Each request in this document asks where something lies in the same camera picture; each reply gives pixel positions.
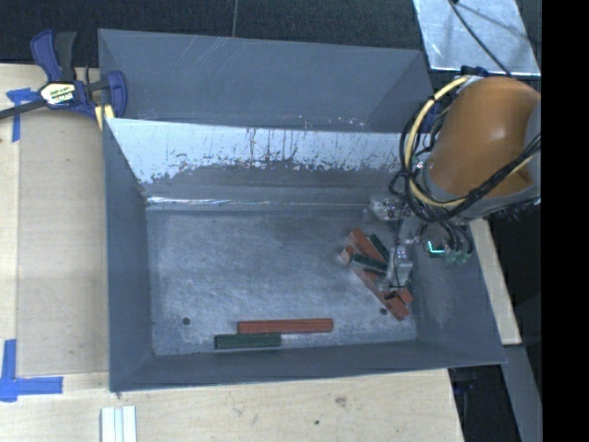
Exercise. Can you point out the dark green flat block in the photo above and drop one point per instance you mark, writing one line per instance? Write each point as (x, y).
(247, 341)
(380, 246)
(367, 260)

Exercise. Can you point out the grey metal bin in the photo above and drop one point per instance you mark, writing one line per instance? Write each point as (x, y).
(257, 265)

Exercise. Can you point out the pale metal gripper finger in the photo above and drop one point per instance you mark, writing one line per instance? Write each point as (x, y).
(404, 267)
(392, 270)

